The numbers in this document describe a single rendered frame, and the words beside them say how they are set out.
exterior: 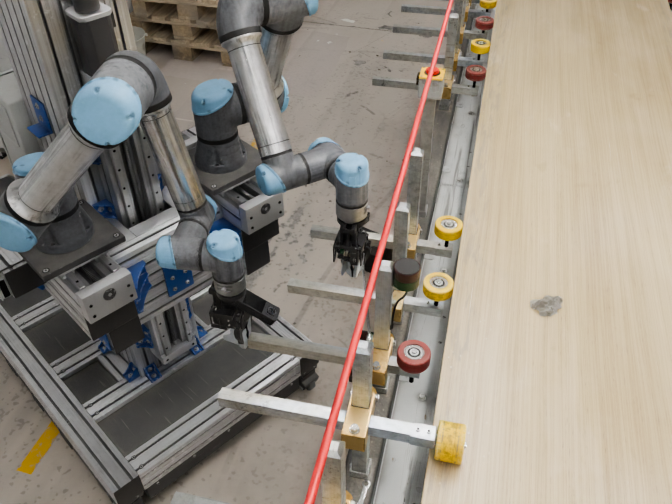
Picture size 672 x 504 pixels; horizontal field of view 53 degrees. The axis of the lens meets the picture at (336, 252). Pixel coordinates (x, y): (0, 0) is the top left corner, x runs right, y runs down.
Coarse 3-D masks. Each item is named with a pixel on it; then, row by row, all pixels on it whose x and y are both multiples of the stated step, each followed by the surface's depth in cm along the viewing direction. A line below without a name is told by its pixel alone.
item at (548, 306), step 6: (534, 300) 174; (540, 300) 171; (546, 300) 173; (552, 300) 171; (558, 300) 173; (534, 306) 172; (540, 306) 171; (546, 306) 171; (552, 306) 171; (558, 306) 171; (540, 312) 170; (546, 312) 169; (552, 312) 170
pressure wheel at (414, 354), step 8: (400, 344) 163; (408, 344) 162; (416, 344) 163; (424, 344) 162; (400, 352) 161; (408, 352) 161; (416, 352) 160; (424, 352) 161; (400, 360) 160; (408, 360) 159; (416, 360) 159; (424, 360) 159; (408, 368) 159; (416, 368) 159; (424, 368) 160
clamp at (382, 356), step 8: (392, 336) 171; (392, 344) 169; (376, 352) 165; (384, 352) 165; (376, 360) 164; (384, 360) 164; (384, 368) 162; (376, 376) 162; (384, 376) 161; (376, 384) 164; (384, 384) 163
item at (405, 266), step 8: (400, 264) 150; (408, 264) 150; (416, 264) 150; (400, 272) 148; (408, 272) 148; (416, 272) 148; (392, 288) 152; (392, 312) 160; (392, 320) 162; (392, 328) 164
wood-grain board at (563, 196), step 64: (512, 0) 324; (576, 0) 323; (640, 0) 322; (512, 64) 274; (576, 64) 273; (640, 64) 273; (512, 128) 237; (576, 128) 236; (640, 128) 236; (512, 192) 209; (576, 192) 208; (640, 192) 208; (512, 256) 187; (576, 256) 186; (640, 256) 186; (512, 320) 169; (576, 320) 169; (640, 320) 168; (448, 384) 154; (512, 384) 154; (576, 384) 154; (640, 384) 154; (512, 448) 142; (576, 448) 141; (640, 448) 141
